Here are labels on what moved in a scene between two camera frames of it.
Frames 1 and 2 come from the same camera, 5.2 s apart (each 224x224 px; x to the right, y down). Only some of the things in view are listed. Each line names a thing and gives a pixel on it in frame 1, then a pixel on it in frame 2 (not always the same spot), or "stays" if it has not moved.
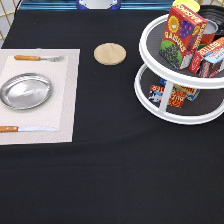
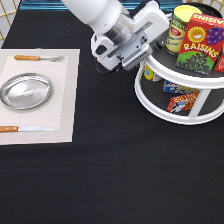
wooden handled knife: [11, 129] stays
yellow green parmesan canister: [192, 7] → [178, 25]
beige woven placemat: [56, 113] stays
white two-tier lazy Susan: [166, 93] stays
